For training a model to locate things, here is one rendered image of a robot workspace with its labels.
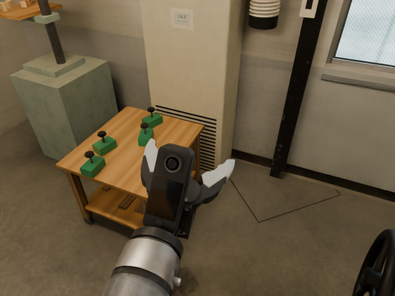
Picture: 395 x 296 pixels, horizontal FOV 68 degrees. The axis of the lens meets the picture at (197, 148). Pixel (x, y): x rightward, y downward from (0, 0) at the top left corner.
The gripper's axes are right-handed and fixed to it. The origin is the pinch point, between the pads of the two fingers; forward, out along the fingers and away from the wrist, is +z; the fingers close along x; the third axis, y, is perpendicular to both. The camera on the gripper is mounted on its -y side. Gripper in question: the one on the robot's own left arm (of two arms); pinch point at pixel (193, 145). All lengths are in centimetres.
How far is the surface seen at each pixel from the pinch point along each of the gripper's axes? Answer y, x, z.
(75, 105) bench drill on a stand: 84, -99, 110
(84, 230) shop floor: 134, -67, 52
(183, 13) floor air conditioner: 14, -33, 117
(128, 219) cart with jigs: 112, -38, 54
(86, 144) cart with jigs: 81, -70, 73
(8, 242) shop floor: 139, -106, 34
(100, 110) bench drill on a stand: 99, -92, 130
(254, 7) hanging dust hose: 5, 2, 122
